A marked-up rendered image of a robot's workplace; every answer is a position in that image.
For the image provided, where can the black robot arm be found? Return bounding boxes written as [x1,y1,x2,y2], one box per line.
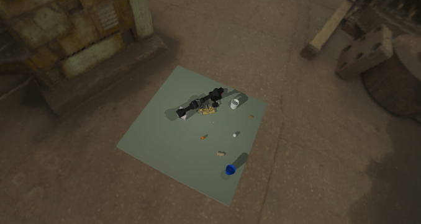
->
[176,87,224,118]

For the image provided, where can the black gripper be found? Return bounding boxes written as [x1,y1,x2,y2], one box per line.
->
[211,97,219,107]

